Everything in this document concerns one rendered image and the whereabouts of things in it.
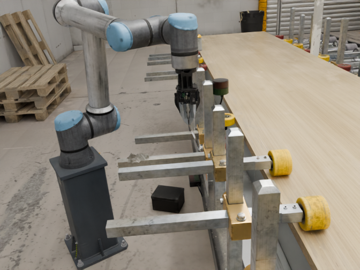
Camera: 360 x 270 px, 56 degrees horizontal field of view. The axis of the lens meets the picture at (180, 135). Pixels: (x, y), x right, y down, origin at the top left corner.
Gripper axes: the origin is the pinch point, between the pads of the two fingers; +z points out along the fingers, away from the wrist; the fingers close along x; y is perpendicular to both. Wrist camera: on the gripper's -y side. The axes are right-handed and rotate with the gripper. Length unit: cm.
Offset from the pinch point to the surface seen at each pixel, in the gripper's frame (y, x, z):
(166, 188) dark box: -90, -14, 89
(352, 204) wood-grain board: 42, 40, 10
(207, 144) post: -2.8, 7.0, 11.8
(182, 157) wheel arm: 0.9, -3.2, 14.5
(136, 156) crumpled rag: -0.2, -20.6, 13.3
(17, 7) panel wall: -502, -249, -21
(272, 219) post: 72, 9, -12
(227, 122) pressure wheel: -21.6, 18.1, 11.5
